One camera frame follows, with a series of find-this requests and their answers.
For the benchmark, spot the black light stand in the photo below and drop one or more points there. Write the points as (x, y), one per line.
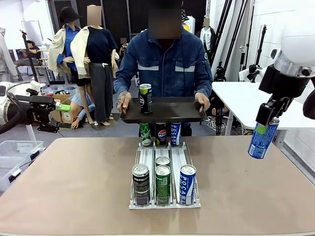
(23, 32)

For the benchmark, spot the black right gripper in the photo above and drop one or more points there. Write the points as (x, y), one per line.
(283, 81)

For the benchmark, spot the seated person in dark clothes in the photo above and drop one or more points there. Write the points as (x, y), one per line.
(30, 49)

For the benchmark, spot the black tripod poles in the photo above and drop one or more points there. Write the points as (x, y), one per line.
(222, 29)

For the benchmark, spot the blue Pocari Sweat can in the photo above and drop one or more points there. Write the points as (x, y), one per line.
(261, 145)
(176, 135)
(187, 184)

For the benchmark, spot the mannequin with black hat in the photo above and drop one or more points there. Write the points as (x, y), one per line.
(66, 32)

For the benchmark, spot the white device with black camera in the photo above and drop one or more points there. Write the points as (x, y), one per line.
(246, 73)

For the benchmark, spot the person in blue denim jacket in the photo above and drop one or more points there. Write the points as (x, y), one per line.
(167, 64)

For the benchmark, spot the thin black stand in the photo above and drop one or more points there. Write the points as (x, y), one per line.
(264, 28)

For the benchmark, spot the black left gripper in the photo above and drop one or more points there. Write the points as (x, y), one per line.
(37, 115)

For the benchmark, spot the person's right forearm denim sleeve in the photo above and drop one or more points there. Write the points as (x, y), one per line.
(124, 83)

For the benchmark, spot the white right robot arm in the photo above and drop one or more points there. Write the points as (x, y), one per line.
(297, 41)

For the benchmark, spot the clear plastic storage bin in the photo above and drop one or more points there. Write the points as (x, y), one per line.
(14, 147)
(7, 177)

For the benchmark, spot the green Chilsung cider can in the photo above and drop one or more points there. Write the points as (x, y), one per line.
(145, 135)
(162, 161)
(163, 186)

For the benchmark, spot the person's right hand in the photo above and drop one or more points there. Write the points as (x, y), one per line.
(124, 100)

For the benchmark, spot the mannequin with cream jacket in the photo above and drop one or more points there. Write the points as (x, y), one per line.
(101, 46)

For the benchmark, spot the person's left forearm denim sleeve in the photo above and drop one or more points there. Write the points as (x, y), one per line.
(204, 83)

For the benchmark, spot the large white table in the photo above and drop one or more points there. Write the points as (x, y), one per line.
(241, 103)

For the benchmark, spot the white board panel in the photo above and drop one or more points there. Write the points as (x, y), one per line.
(30, 29)

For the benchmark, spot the white yellow printed shirt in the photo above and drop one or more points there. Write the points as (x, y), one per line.
(189, 24)

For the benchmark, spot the mannequin in grey hoodie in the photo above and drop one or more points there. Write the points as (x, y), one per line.
(5, 56)

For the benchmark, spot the person's left hand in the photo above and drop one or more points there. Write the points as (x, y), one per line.
(203, 100)

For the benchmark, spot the clear bin with blue rim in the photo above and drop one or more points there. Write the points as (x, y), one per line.
(61, 89)

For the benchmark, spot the brown cardboard box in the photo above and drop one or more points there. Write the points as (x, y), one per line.
(61, 116)

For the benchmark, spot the black Pepsi can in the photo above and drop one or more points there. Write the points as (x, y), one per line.
(141, 184)
(145, 103)
(161, 135)

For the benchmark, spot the kneeling mannequin in light blue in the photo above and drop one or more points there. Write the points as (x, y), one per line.
(78, 100)

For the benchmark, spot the standing person in dark top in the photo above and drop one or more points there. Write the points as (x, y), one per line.
(123, 48)

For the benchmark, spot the dark brown serving tray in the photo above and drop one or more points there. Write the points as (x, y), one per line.
(172, 110)

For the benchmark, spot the black camera tripod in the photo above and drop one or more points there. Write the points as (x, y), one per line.
(219, 73)

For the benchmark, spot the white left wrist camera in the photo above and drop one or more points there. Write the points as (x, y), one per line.
(35, 86)

